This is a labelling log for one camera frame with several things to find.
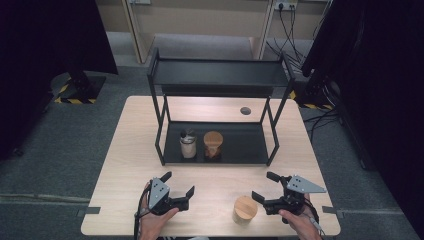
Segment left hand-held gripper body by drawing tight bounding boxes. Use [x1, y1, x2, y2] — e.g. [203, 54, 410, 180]
[147, 177, 191, 216]

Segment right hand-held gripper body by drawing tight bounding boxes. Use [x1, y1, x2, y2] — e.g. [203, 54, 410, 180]
[263, 174, 328, 216]

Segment wooden cylinder cup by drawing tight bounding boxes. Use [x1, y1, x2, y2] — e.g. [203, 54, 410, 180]
[232, 195, 259, 226]

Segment glass jar with metal lid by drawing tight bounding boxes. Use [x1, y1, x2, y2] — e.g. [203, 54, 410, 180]
[179, 128, 198, 160]

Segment black metal two-tier shelf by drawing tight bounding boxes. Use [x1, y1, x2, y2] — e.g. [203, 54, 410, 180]
[146, 47, 297, 168]

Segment glass jar with wooden lid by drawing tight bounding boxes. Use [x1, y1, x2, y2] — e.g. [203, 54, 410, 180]
[203, 130, 224, 160]

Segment person's left hand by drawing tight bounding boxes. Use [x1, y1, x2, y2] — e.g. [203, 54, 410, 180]
[139, 182, 181, 240]

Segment person's right hand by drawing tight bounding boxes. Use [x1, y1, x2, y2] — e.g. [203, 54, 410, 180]
[279, 194, 324, 240]

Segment grey tape strip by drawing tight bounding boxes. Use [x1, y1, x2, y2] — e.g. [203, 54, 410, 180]
[77, 206, 102, 216]
[321, 205, 345, 216]

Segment black stand base striped tape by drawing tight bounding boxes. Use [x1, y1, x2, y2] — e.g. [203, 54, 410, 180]
[49, 71, 108, 105]
[289, 75, 338, 111]

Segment black curtain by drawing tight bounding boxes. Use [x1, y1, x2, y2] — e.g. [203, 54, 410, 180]
[301, 0, 424, 231]
[0, 0, 119, 161]

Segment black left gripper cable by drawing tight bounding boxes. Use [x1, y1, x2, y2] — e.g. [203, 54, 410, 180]
[133, 186, 151, 240]

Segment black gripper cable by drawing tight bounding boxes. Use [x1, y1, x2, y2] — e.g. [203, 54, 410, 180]
[301, 199, 327, 240]
[133, 186, 151, 240]

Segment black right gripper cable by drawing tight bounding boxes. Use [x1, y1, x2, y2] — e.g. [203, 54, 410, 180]
[301, 199, 327, 240]

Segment black floor cables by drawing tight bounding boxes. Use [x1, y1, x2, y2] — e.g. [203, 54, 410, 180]
[302, 106, 342, 143]

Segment grey floor cable cover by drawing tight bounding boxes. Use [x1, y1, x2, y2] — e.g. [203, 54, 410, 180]
[0, 192, 92, 205]

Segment black power cables bundle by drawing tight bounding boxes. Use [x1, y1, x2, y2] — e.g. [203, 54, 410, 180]
[266, 4, 314, 69]

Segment beige wooden cabinet frame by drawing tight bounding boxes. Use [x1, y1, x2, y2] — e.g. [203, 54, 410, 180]
[96, 0, 334, 65]

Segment white wall power outlet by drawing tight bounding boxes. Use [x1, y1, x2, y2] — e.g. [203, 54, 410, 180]
[274, 0, 299, 11]

